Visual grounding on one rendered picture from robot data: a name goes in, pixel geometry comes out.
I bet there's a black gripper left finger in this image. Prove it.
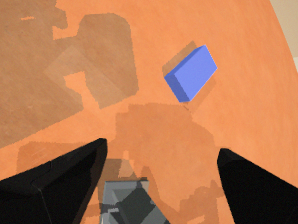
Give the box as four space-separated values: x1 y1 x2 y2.
0 139 108 224

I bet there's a blue rectangular block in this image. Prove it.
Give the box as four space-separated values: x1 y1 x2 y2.
164 44 217 103

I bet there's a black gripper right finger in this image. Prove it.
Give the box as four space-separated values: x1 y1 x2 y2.
217 148 298 224

